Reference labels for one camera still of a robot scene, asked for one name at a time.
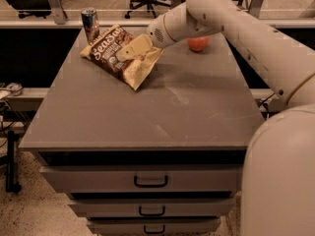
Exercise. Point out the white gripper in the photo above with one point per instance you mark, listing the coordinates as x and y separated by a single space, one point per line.
156 33

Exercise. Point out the brown Sea Salt chip bag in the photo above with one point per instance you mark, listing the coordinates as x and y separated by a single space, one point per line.
102 51

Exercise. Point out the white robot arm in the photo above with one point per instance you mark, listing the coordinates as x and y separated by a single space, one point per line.
278 175

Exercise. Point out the blue redbull can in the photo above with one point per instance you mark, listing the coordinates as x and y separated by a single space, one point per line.
90 23

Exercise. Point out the red apple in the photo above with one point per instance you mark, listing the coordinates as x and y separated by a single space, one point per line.
198 44

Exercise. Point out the grey drawer cabinet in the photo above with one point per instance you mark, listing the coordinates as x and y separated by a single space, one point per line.
193 109

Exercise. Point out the small object on ledge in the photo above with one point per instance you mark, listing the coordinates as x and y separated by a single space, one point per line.
15 88

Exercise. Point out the top grey drawer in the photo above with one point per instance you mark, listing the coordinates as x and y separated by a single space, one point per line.
143 178

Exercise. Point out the grey drawer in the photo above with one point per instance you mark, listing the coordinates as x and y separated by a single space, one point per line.
153 227
151 208
143 178

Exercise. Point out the middle grey drawer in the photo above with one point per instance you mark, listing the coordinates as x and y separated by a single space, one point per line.
151 208

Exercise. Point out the bottom grey drawer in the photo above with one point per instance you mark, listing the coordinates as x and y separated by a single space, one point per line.
153 227

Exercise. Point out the black stand leg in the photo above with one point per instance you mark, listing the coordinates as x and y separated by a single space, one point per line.
12 186

